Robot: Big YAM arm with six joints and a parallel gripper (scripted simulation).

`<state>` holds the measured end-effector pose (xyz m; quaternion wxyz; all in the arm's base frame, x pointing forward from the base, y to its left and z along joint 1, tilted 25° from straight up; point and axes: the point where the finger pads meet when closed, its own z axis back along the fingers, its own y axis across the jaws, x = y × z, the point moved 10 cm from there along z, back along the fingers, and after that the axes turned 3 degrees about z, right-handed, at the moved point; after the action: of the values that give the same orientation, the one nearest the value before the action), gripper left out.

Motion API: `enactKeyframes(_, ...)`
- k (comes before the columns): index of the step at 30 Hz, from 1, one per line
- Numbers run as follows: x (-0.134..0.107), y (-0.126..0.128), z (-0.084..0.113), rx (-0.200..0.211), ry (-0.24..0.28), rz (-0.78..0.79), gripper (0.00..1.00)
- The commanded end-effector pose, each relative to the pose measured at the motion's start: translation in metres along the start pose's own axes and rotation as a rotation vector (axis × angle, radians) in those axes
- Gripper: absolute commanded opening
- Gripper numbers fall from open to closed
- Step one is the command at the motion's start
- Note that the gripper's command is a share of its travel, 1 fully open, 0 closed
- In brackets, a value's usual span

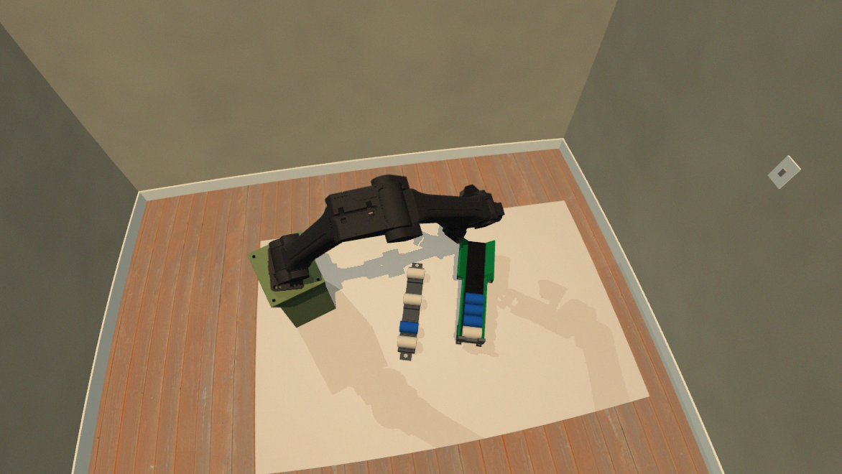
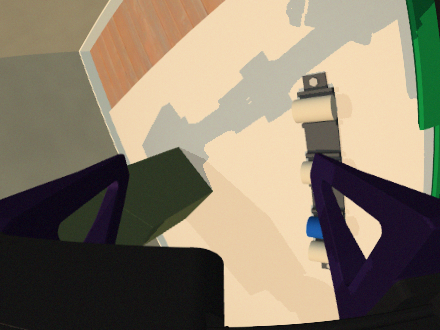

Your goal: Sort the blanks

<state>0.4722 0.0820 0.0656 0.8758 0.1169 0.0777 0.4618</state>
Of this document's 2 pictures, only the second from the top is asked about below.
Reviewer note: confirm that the blue plastic bar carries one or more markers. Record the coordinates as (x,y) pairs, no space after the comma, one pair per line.
(313,228)

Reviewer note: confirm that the beige cylinder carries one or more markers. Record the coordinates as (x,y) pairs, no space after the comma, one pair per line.
(314,109)
(317,252)
(305,172)

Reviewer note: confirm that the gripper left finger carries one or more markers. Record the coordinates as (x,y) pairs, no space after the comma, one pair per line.
(38,212)

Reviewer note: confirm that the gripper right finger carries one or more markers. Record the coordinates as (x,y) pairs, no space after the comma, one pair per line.
(409,245)

